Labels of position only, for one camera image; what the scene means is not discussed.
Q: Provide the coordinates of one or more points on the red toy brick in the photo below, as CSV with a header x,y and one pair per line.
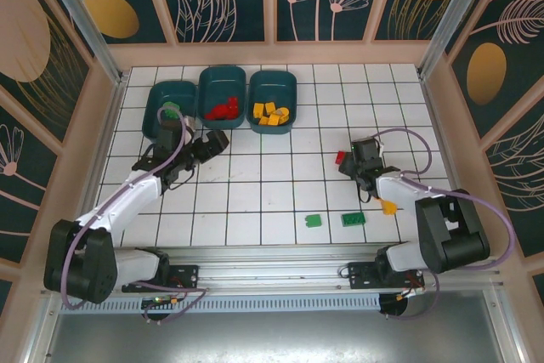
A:
x,y
232,103
341,157
210,115
232,115
221,110

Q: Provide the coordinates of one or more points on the long green toy brick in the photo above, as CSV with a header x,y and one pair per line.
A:
x,y
353,219

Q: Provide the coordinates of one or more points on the teal plastic bin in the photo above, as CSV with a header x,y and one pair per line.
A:
x,y
272,91
221,86
155,97

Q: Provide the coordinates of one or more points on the green round gear brick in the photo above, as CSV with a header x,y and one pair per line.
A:
x,y
171,106

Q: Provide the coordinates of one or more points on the long yellow toy brick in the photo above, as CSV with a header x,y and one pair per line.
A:
x,y
275,120

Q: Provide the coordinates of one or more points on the yellow round gear brick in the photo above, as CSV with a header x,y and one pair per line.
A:
x,y
285,113

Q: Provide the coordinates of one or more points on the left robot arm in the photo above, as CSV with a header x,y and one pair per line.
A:
x,y
81,261

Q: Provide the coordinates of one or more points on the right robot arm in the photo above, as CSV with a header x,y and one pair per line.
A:
x,y
450,231

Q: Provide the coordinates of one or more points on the grey metal shelf plate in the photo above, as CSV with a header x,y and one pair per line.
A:
x,y
276,337

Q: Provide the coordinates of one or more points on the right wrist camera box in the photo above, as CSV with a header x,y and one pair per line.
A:
x,y
365,148

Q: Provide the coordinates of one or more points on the aluminium side rail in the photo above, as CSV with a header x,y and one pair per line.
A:
x,y
434,108
111,108

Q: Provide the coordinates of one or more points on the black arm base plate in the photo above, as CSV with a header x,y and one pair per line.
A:
x,y
187,276
361,273

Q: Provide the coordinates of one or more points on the aluminium front rail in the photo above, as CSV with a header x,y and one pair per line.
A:
x,y
276,261

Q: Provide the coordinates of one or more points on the aluminium frame post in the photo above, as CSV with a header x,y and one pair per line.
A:
x,y
455,6
75,6

